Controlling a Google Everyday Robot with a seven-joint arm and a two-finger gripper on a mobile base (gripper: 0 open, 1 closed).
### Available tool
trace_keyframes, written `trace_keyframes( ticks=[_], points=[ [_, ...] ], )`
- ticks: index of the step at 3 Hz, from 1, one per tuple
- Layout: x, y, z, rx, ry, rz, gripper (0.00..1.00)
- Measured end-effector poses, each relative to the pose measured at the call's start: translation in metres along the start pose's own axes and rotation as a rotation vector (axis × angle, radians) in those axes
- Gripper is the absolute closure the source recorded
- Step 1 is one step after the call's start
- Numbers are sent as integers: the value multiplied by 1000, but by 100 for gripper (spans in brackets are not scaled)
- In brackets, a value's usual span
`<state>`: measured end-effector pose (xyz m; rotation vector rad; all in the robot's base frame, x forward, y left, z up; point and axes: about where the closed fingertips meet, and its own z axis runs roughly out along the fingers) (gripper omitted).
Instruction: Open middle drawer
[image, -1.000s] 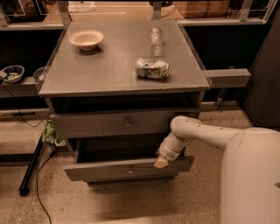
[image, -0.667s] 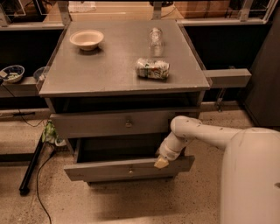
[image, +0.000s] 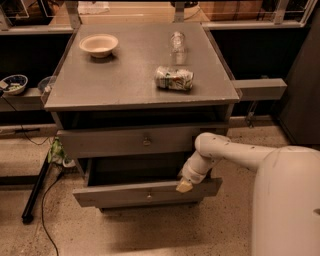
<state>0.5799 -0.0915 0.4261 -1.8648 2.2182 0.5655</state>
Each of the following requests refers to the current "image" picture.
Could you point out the grey drawer cabinet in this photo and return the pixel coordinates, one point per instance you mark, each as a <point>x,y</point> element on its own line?
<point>119,90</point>

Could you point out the clear glass bowl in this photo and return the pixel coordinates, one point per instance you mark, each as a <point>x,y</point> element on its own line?
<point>46,84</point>

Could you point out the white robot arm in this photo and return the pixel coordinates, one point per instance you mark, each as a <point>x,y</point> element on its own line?
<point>286,194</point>

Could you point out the blue patterned bowl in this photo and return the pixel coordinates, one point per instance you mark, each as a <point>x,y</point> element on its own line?
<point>13,84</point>

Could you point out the beige bowl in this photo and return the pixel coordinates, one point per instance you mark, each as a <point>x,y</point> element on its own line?
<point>99,45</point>

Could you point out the grey top drawer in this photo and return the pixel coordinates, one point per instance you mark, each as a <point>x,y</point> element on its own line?
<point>120,141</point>

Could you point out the grey drawer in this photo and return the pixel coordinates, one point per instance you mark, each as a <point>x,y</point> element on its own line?
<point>141,180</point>
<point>120,141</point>

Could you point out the crushed green white can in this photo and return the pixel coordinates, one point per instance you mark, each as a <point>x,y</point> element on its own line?
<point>173,79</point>

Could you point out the black pole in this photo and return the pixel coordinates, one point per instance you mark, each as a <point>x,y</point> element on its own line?
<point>27,215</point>

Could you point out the grey side shelf block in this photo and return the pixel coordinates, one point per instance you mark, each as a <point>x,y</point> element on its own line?
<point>260,89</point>

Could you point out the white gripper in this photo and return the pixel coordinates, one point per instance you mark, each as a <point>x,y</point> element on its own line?
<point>193,175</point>

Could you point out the clear plastic bottle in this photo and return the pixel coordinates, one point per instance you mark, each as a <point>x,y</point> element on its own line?
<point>178,50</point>

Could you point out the grey left counter shelf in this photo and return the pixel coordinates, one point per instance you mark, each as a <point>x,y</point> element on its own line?
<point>29,100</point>

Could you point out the green white bag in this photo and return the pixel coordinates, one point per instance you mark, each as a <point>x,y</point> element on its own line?
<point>58,156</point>

